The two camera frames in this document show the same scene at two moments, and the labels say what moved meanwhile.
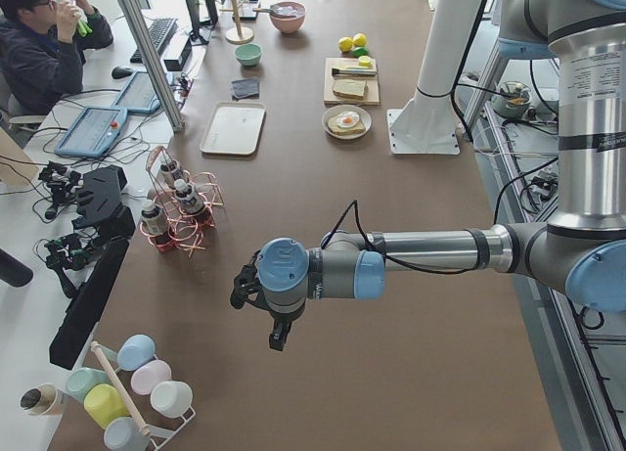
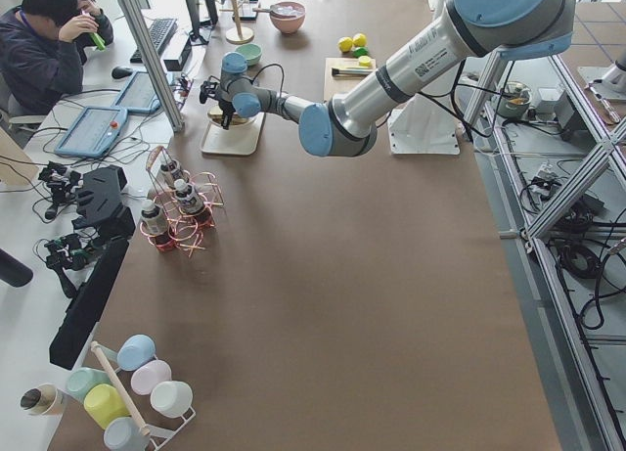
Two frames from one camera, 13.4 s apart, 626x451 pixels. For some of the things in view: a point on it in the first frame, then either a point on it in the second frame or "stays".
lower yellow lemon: [359, 39] stays
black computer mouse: [120, 71] stays
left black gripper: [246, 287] to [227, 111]
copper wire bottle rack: [181, 209] stays
